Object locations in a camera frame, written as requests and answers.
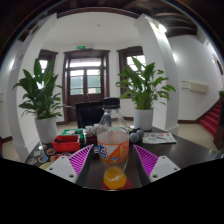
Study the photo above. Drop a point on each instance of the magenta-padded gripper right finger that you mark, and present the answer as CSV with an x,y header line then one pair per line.
x,y
146,160

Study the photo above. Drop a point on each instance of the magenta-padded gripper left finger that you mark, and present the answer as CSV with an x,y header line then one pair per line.
x,y
79,160

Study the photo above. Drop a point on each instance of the clear orange-label drink bottle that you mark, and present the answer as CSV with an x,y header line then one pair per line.
x,y
113,150

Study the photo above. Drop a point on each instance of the red plastic box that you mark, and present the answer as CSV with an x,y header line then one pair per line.
x,y
66,144

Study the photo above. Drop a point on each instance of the printed magazine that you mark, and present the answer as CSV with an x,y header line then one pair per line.
x,y
160,138

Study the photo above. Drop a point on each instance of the grey round headphones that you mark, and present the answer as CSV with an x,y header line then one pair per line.
x,y
134,136

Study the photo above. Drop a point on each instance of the green box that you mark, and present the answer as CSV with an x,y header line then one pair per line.
x,y
74,132

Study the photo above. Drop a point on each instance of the flat round red coaster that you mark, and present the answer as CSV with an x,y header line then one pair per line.
x,y
128,185

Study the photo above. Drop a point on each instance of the small potted leafy plant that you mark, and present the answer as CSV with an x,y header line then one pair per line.
x,y
143,86

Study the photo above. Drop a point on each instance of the large potted leafy plant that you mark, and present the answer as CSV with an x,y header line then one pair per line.
x,y
38,96

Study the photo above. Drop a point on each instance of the red carpeted staircase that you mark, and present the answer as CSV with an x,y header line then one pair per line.
x,y
211,120

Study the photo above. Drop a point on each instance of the green exit sign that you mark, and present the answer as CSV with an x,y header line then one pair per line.
x,y
80,47

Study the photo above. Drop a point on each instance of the white wall heater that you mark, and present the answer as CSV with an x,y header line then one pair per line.
x,y
198,87

